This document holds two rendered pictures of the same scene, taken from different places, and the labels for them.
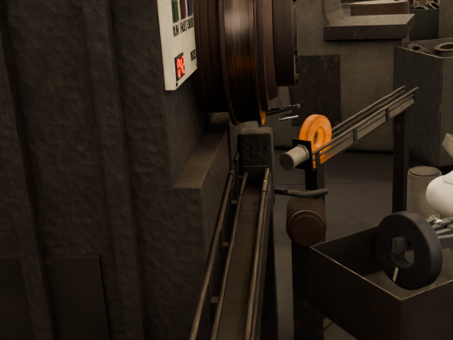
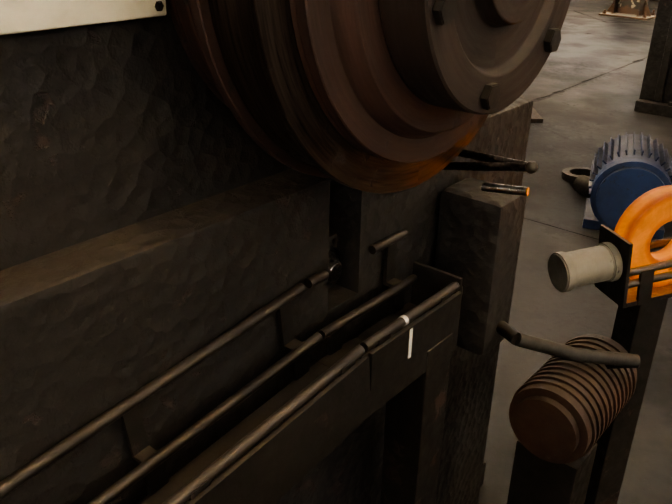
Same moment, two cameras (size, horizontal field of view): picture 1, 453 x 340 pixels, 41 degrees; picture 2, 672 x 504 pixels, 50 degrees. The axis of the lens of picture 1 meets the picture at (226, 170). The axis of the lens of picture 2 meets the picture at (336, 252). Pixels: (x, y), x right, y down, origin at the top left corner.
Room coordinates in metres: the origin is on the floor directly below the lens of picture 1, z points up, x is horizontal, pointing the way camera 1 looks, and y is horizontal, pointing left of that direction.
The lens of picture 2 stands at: (0.92, -0.42, 1.15)
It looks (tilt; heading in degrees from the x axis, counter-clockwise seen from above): 26 degrees down; 32
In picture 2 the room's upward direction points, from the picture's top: 1 degrees clockwise
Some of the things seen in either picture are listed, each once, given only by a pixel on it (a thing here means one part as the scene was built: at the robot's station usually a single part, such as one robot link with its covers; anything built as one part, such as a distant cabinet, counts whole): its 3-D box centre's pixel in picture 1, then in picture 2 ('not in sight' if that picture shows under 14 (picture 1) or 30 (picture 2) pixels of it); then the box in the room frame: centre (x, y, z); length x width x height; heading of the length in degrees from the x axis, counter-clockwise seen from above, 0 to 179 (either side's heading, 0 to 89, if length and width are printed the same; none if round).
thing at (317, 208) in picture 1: (307, 271); (555, 494); (1.90, -0.25, 0.27); 0.22 x 0.13 x 0.53; 172
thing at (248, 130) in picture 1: (256, 166); (473, 265); (1.82, -0.09, 0.68); 0.11 x 0.08 x 0.24; 82
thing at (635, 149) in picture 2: not in sight; (630, 180); (3.87, 0.04, 0.17); 0.57 x 0.31 x 0.34; 12
